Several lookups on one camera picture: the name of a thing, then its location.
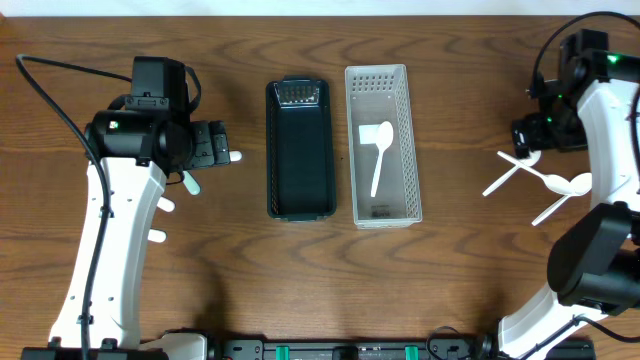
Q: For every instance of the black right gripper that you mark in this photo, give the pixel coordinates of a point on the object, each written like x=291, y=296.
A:
x=522, y=138

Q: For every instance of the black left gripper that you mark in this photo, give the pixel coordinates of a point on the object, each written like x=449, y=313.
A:
x=211, y=145

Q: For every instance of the thick white plastic spoon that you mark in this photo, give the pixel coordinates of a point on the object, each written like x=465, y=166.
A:
x=235, y=156

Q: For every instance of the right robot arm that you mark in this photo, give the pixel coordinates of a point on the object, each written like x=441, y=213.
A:
x=592, y=105

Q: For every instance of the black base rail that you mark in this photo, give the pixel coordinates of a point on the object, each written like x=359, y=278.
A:
x=439, y=348

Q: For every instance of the clear white plastic basket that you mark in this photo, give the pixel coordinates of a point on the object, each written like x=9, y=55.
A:
x=374, y=94

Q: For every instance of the white plastic fork upper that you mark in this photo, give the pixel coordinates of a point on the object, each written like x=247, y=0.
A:
x=166, y=204

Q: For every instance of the mint green plastic fork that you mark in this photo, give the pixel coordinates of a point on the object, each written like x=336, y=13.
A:
x=191, y=184

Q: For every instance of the white label in basket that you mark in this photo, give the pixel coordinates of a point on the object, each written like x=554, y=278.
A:
x=368, y=134

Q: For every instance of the thin white spoon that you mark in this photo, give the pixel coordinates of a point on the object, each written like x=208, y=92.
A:
x=581, y=184
x=384, y=139
x=555, y=183
x=531, y=160

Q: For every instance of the white plastic fork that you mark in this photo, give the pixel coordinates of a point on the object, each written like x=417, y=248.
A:
x=166, y=204
x=157, y=236

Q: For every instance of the dark green plastic basket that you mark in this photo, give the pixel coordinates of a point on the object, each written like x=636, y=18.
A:
x=301, y=181

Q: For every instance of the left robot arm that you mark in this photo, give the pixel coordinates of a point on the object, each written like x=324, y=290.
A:
x=141, y=139

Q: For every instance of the white plastic fork lower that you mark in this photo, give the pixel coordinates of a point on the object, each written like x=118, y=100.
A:
x=157, y=236

